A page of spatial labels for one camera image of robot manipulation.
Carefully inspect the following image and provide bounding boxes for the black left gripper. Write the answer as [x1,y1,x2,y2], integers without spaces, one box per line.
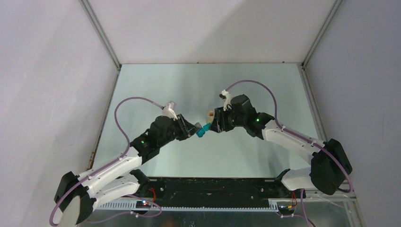
[158,113,199,147]

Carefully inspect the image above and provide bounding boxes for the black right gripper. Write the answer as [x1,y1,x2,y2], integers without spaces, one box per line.
[209,105,246,133]

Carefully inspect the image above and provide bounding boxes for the teal and clear pill box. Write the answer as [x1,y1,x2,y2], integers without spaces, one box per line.
[195,122,211,138]

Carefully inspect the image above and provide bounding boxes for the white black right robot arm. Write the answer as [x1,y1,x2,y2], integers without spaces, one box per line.
[209,90,352,198]

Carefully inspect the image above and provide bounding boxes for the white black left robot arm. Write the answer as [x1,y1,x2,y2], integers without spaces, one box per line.
[54,114,202,224]

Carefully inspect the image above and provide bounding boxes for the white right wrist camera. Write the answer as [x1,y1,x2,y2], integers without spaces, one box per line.
[219,89,233,111]

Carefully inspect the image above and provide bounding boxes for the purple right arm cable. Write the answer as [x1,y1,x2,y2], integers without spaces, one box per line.
[225,79,354,193]

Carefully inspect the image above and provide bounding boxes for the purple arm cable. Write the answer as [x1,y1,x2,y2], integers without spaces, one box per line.
[225,79,354,193]
[49,96,165,227]

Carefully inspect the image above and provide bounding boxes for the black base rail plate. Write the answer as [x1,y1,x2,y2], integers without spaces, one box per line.
[135,177,306,208]

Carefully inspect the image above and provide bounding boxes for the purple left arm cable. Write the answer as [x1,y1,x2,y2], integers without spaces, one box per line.
[49,96,165,227]

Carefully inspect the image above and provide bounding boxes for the white slotted cable duct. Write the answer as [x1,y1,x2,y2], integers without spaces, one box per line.
[97,200,279,212]

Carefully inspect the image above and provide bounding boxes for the aluminium right side rail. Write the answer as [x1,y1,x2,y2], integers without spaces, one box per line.
[297,64,340,180]

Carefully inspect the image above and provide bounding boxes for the aluminium frame post right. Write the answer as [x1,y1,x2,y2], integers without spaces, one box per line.
[302,0,344,69]

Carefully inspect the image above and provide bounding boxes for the aluminium frame post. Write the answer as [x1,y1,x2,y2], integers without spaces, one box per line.
[79,0,122,71]
[302,0,344,69]

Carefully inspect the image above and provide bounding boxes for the aluminium frame post left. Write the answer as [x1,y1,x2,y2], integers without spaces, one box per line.
[79,0,122,71]

